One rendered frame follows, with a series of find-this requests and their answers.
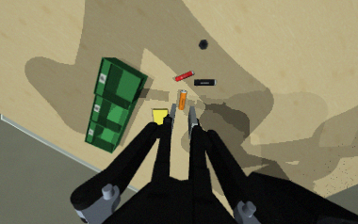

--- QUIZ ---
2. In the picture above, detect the black battery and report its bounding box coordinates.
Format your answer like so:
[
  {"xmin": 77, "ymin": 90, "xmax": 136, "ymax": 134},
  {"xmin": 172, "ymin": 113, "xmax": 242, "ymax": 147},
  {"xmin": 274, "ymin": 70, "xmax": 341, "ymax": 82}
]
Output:
[{"xmin": 194, "ymin": 79, "xmax": 216, "ymax": 86}]

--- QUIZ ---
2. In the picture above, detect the red cylinder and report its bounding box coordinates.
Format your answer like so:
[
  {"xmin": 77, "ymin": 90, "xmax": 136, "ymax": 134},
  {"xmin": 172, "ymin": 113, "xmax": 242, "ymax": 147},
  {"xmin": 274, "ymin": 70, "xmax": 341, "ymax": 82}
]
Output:
[{"xmin": 175, "ymin": 71, "xmax": 194, "ymax": 82}]

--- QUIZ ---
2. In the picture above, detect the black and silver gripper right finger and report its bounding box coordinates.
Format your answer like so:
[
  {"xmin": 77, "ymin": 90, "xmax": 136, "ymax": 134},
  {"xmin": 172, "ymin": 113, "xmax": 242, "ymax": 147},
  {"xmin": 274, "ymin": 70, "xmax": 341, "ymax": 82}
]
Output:
[{"xmin": 187, "ymin": 106, "xmax": 285, "ymax": 224}]

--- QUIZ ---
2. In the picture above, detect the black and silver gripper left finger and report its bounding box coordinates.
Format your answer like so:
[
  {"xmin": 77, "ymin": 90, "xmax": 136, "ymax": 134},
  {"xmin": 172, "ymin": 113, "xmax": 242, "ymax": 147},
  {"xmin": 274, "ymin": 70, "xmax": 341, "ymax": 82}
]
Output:
[{"xmin": 70, "ymin": 104, "xmax": 177, "ymax": 224}]

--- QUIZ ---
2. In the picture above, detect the orange and silver battery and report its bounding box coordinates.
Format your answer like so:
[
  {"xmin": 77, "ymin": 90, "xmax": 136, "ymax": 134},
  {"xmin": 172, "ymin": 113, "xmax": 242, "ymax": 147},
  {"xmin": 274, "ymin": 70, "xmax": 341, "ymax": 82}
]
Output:
[{"xmin": 178, "ymin": 90, "xmax": 187, "ymax": 110}]

